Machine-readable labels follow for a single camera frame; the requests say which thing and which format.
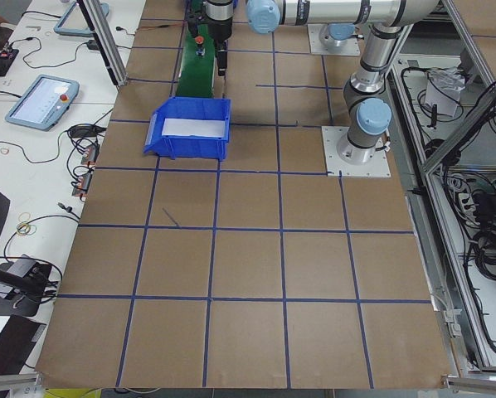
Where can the white foam pad left bin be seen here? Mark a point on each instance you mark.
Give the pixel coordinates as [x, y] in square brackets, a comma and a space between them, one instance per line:
[194, 127]

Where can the red push button switch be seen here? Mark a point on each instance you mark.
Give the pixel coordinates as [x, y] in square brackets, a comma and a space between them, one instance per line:
[200, 48]

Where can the green conveyor belt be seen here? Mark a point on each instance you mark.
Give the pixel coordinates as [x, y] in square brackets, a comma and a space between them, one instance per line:
[196, 74]

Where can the blue left plastic bin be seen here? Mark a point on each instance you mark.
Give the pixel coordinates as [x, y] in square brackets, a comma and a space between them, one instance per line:
[189, 147]

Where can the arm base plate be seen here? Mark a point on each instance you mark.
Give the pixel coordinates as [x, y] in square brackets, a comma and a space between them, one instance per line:
[350, 48]
[344, 160]

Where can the teach pendant near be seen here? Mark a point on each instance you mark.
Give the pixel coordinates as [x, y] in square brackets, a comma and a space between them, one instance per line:
[44, 102]

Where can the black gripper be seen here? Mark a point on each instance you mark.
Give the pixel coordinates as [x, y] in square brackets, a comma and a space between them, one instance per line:
[218, 26]

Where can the teach pendant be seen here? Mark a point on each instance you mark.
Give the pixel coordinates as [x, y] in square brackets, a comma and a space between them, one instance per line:
[73, 23]
[44, 102]

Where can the teach pendant far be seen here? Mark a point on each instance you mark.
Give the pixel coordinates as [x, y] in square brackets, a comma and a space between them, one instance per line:
[73, 23]

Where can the aluminium frame post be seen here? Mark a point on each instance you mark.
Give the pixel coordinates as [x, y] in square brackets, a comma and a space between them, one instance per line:
[98, 25]

